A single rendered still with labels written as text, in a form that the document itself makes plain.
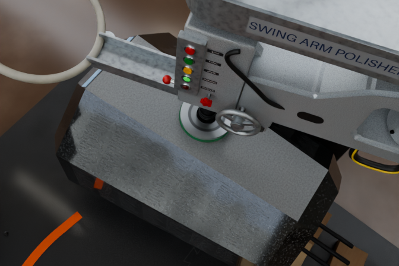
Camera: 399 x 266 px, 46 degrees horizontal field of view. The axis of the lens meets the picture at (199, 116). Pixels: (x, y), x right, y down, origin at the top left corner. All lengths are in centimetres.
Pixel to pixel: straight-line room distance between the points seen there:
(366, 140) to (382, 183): 144
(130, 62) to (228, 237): 79
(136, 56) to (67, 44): 145
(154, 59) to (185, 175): 48
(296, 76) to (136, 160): 84
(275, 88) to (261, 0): 34
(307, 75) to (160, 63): 58
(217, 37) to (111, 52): 61
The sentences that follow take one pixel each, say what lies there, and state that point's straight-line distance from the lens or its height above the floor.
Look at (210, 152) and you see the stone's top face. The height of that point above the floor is 85.
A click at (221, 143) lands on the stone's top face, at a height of 85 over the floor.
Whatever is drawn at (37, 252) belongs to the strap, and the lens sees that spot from 266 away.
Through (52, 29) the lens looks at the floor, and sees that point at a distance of 325.
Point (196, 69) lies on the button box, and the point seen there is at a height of 141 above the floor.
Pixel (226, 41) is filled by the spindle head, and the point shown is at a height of 156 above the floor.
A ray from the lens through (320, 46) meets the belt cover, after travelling 118.
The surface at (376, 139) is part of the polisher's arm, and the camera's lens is 158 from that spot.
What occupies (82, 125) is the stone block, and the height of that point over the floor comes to 74.
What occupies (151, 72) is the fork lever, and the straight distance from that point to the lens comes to 172.
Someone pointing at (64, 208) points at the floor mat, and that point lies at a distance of 269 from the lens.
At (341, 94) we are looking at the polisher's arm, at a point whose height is 146.
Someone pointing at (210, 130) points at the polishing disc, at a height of 90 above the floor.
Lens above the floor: 257
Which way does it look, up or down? 64 degrees down
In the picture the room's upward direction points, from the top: 11 degrees clockwise
